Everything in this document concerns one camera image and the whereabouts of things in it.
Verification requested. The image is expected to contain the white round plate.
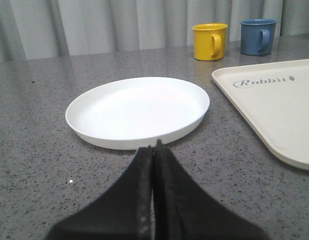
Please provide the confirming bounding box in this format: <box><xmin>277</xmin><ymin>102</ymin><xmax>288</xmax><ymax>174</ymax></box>
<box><xmin>65</xmin><ymin>77</ymin><xmax>210</xmax><ymax>150</ymax></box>

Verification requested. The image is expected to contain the grey curtain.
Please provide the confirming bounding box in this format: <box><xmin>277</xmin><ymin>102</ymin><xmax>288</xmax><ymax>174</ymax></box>
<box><xmin>0</xmin><ymin>0</ymin><xmax>309</xmax><ymax>62</ymax></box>

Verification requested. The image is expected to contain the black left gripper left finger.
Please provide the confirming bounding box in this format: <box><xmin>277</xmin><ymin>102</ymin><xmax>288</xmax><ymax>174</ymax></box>
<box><xmin>46</xmin><ymin>147</ymin><xmax>153</xmax><ymax>240</ymax></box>

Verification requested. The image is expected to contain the yellow mug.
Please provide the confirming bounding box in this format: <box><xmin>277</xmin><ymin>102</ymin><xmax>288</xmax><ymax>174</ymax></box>
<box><xmin>192</xmin><ymin>23</ymin><xmax>228</xmax><ymax>61</ymax></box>

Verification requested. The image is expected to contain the cream rabbit serving tray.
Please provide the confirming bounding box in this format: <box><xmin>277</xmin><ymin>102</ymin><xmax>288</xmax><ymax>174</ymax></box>
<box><xmin>211</xmin><ymin>59</ymin><xmax>309</xmax><ymax>171</ymax></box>

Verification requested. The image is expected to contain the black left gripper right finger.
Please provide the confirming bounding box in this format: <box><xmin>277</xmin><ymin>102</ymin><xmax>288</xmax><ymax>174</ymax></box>
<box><xmin>153</xmin><ymin>140</ymin><xmax>269</xmax><ymax>240</ymax></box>

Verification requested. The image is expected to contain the blue mug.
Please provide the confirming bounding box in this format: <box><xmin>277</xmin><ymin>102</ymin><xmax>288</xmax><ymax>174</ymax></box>
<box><xmin>240</xmin><ymin>18</ymin><xmax>278</xmax><ymax>56</ymax></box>

